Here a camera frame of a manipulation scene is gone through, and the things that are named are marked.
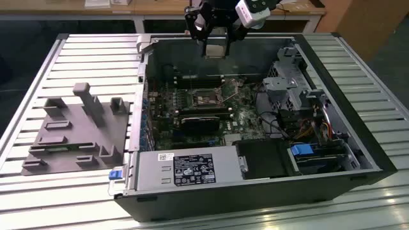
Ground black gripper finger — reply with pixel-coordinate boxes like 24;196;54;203
224;22;250;58
184;6;212;58

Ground silver CPU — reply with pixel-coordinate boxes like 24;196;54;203
206;35;228;60

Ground CPU socket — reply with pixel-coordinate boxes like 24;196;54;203
191;89;223;107

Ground grey metal drive cage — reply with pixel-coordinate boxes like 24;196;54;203
263;47;330;112

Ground large white box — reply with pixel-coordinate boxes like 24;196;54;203
84;0;111;10

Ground green motherboard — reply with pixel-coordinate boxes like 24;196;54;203
146;76;268;149

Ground wooden desk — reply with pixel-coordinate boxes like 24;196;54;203
0;0;328;34

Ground wooden cabinet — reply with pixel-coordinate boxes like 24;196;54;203
315;0;409;62

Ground black graphics card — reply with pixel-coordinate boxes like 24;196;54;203
180;116;222;133

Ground silver chipset heatsink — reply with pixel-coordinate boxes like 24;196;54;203
224;133;242;145

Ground black plastic disk bay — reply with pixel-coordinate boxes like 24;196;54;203
235;139;294;180

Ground blue disk carrier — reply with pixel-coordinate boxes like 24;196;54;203
290;143;316;157

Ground grey parts rack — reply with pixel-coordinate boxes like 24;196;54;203
19;82;134;177

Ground grey power supply unit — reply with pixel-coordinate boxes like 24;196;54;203
126;147;240;192

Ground blue case latch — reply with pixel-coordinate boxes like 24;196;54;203
108;169;124;181

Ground black open PC case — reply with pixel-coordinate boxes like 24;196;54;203
108;32;399;222

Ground small grey wrist camera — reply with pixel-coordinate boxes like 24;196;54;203
194;14;206;31

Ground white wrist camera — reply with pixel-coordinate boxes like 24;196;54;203
235;0;272;30

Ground yellow and red wires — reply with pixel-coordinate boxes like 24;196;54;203
298;118;332;141

